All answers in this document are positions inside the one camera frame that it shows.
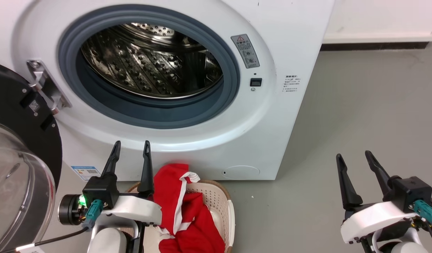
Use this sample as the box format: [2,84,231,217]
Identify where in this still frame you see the blue energy label sticker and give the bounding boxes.
[71,166,101,182]

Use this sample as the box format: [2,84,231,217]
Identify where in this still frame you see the round filter cover panel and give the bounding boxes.
[222,165,261,180]

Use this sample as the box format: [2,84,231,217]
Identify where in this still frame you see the teal left camera connector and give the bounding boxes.
[83,199,104,229]

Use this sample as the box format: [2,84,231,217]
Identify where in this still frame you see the teal camera connector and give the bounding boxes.
[412,199,432,231]
[83,199,104,229]

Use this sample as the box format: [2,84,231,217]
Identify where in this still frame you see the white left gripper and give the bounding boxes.
[101,140,163,226]

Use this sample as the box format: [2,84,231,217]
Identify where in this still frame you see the silver metal door hinge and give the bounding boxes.
[26,59,72,115]

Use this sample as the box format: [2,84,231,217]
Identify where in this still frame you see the black round glass washer door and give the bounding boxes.
[0,61,64,253]

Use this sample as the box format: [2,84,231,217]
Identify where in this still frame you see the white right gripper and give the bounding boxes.
[335,150,419,245]

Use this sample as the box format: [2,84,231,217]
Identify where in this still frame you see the white wall baseboard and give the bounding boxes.
[322,32,432,51]

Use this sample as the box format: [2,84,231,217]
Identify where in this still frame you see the grey rubber door gasket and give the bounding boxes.
[57,4,241,130]

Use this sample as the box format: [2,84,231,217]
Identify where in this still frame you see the small printed text label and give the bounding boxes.
[282,74,302,93]

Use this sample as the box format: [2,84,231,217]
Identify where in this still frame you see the grey warning label sticker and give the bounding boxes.
[230,34,260,69]

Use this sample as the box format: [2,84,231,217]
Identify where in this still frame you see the cream perforated laundry basket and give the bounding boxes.
[126,180,236,253]

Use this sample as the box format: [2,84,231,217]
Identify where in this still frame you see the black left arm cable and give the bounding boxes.
[0,226,90,253]

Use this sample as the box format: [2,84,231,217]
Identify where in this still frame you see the stainless steel washer drum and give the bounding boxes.
[80,22,224,100]

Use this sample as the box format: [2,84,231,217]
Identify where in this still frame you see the teal right camera connector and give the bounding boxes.
[412,199,432,231]

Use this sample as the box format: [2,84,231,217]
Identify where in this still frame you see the red garment with white stripes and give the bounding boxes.
[152,163,226,253]

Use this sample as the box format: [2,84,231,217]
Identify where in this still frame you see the white front-load washing machine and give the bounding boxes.
[0,0,336,182]

